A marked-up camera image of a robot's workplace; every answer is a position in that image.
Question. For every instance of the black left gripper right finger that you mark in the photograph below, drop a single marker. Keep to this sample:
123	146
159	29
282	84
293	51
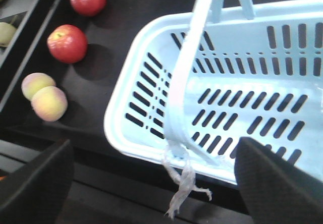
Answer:
272	189

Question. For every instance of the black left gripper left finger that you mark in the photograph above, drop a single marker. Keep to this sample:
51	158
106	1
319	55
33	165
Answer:
36	192

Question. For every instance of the light blue plastic basket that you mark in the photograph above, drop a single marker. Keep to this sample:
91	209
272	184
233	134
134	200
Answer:
194	83

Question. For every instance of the black wooden produce stand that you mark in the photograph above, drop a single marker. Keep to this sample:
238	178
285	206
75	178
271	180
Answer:
127	187

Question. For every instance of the pink green peach front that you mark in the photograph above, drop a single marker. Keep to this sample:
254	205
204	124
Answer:
49	103

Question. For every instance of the pink green peach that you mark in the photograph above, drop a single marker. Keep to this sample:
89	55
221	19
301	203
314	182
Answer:
32	83
49	103

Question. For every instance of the white plastic tie strip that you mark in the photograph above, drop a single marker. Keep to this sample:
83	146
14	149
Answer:
185	180

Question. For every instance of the pink green peach back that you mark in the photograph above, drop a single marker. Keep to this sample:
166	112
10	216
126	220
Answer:
32	83

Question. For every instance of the red apple by peaches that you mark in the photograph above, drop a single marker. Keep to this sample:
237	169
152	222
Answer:
67	44

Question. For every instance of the pale green pears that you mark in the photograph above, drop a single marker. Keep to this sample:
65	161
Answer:
7	31

